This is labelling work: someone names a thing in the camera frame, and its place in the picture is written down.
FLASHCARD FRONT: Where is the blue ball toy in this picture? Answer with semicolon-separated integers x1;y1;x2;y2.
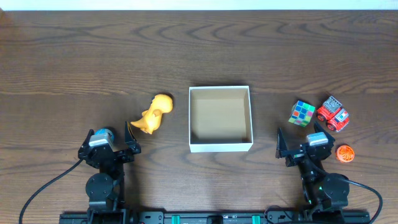
95;128;114;143

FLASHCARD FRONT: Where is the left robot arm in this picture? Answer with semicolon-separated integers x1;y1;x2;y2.
78;123;141;224

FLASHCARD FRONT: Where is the orange ridged round toy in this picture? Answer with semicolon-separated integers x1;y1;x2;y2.
335;145;355;163

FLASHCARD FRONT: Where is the multicolour puzzle cube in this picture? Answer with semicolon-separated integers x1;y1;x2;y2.
288;100;315;127

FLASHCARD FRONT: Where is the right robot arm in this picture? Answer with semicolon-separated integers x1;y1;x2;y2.
275;123;349;223

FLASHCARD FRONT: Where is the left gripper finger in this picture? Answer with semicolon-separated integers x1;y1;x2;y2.
124;121;137;149
81;129;95;147

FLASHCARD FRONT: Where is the white cardboard box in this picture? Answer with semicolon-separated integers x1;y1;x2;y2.
188;86;254;153

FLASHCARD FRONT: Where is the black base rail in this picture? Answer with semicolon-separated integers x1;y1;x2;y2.
59;209;371;224

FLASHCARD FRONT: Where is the orange dinosaur toy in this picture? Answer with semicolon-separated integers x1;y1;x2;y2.
130;94;173;134

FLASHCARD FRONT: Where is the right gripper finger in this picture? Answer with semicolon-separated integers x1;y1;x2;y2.
276;128;287;152
313;121;331;140

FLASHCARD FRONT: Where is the red toy fire truck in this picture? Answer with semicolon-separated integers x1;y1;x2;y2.
317;96;349;132

